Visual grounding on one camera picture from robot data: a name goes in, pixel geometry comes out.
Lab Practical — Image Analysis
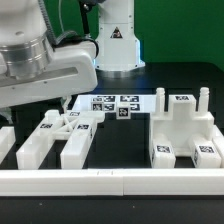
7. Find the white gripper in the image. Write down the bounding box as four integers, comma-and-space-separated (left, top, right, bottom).
0, 41, 97, 112

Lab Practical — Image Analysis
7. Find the white chair back long part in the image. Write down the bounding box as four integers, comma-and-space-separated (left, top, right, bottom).
16, 110, 105, 170

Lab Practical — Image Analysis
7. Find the white chair seat part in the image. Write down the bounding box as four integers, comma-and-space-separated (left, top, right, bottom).
149, 87, 214, 156

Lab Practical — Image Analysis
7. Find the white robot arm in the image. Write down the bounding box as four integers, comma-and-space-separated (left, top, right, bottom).
0, 0, 143, 108

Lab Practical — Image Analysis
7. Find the white marker sheet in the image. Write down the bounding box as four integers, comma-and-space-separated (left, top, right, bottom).
72, 95, 156, 113

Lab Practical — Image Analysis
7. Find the white left rail block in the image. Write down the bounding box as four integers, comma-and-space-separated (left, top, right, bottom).
0, 127, 15, 164

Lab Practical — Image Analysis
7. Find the white rail block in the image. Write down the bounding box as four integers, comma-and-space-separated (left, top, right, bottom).
212, 125, 224, 168
0, 127, 15, 164

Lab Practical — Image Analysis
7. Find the grey thin cable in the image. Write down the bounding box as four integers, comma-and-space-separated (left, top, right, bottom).
58, 0, 68, 36

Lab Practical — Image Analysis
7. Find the white right rail block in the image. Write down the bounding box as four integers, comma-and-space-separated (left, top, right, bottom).
212, 125, 224, 168

